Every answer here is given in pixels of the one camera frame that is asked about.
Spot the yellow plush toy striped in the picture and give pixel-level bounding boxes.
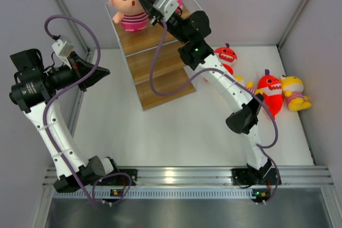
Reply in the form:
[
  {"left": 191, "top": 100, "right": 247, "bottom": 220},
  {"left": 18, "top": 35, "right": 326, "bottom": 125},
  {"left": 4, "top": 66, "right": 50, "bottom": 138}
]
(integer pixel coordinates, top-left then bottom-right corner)
[{"left": 234, "top": 76, "right": 263, "bottom": 95}]

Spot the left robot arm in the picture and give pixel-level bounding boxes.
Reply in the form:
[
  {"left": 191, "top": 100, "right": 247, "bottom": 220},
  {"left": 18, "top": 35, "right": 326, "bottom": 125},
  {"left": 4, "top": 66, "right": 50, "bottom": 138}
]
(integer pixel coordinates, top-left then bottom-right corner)
[{"left": 9, "top": 49, "right": 121, "bottom": 193}]

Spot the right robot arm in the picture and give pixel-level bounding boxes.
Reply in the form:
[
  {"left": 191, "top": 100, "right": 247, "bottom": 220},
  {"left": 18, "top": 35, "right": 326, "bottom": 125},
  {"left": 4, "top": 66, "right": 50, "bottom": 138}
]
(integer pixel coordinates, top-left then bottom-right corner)
[{"left": 138, "top": 0, "right": 275, "bottom": 184}]

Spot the red shark plush left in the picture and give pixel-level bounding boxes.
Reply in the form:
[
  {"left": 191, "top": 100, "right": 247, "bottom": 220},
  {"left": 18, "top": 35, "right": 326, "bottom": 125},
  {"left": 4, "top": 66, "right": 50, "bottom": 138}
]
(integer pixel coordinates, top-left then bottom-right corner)
[{"left": 214, "top": 43, "right": 238, "bottom": 75}]

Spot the red shark plush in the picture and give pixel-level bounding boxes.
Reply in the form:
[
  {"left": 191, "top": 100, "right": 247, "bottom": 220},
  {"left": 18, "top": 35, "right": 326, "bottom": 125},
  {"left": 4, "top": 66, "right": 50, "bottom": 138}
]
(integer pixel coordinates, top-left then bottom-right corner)
[
  {"left": 214, "top": 43, "right": 238, "bottom": 75},
  {"left": 257, "top": 69, "right": 284, "bottom": 120}
]

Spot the red shark plush right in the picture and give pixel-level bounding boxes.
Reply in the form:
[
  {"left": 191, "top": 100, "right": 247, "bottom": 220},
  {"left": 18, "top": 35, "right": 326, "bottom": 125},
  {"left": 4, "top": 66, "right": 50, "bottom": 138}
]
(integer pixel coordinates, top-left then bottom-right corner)
[{"left": 257, "top": 69, "right": 284, "bottom": 120}]

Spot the yellow plush toy right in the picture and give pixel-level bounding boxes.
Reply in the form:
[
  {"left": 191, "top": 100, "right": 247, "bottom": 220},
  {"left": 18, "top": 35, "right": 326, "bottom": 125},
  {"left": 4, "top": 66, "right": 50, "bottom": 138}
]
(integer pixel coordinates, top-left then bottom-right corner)
[{"left": 280, "top": 75, "right": 312, "bottom": 112}]

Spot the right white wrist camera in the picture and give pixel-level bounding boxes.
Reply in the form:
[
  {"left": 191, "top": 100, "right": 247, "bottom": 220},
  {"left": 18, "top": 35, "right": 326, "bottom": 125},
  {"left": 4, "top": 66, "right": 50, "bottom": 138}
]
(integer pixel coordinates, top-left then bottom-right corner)
[{"left": 153, "top": 0, "right": 179, "bottom": 22}]

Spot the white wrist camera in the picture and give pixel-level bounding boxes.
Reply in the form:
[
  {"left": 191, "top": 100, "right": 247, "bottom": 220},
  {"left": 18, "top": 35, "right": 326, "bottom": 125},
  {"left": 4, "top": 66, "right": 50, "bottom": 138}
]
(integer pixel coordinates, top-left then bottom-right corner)
[
  {"left": 52, "top": 36, "right": 74, "bottom": 68},
  {"left": 153, "top": 0, "right": 179, "bottom": 22}
]

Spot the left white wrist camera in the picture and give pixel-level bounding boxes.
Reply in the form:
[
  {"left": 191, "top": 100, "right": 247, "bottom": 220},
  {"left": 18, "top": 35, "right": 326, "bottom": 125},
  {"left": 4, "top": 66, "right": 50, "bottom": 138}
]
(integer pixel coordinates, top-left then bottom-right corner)
[{"left": 52, "top": 36, "right": 74, "bottom": 68}]

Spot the white wire wooden shelf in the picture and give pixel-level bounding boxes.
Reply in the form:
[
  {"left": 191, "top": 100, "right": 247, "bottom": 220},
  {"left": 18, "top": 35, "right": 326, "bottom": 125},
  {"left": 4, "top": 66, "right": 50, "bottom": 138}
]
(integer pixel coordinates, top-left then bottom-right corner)
[{"left": 104, "top": 0, "right": 206, "bottom": 111}]

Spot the aluminium frame post left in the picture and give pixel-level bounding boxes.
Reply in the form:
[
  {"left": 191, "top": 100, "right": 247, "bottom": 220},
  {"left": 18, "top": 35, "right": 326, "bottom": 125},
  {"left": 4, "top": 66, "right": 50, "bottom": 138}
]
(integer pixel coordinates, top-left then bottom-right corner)
[{"left": 54, "top": 0, "right": 90, "bottom": 54}]

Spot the aluminium frame post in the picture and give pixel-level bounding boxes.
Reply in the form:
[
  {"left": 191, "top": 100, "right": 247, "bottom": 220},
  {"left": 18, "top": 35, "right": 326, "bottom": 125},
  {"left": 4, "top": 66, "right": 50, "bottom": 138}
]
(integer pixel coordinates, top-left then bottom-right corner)
[
  {"left": 54, "top": 0, "right": 90, "bottom": 54},
  {"left": 277, "top": 0, "right": 310, "bottom": 50}
]

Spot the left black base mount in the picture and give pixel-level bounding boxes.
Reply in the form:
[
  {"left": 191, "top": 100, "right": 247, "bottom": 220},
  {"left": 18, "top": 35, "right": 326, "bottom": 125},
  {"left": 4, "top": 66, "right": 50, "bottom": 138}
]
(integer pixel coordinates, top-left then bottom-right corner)
[{"left": 104, "top": 168, "right": 138, "bottom": 187}]

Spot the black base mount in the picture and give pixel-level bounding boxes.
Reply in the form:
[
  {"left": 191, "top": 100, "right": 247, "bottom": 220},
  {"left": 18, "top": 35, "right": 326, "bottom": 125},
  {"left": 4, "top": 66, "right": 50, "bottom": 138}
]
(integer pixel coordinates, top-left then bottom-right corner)
[
  {"left": 104, "top": 168, "right": 138, "bottom": 187},
  {"left": 231, "top": 168, "right": 267, "bottom": 188}
]

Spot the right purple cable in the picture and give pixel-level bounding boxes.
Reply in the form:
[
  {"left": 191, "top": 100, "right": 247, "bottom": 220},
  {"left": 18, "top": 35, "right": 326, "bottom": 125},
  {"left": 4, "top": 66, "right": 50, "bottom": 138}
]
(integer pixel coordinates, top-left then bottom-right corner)
[{"left": 149, "top": 21, "right": 280, "bottom": 205}]

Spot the aluminium frame post right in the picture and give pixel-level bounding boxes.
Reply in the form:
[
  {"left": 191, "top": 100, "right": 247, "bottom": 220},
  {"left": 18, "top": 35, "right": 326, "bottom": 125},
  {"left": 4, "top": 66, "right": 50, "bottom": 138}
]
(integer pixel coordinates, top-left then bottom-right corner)
[{"left": 277, "top": 0, "right": 310, "bottom": 50}]

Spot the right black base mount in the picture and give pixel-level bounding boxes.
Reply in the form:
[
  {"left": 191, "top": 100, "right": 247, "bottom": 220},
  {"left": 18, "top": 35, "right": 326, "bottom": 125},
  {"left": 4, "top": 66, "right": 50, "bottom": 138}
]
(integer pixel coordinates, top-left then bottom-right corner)
[{"left": 231, "top": 168, "right": 267, "bottom": 188}]

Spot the aluminium mounting rail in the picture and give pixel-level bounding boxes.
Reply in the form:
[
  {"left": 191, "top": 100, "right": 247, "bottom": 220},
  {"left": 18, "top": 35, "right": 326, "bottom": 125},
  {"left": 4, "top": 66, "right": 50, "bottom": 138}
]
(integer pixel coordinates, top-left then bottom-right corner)
[{"left": 42, "top": 166, "right": 335, "bottom": 199}]

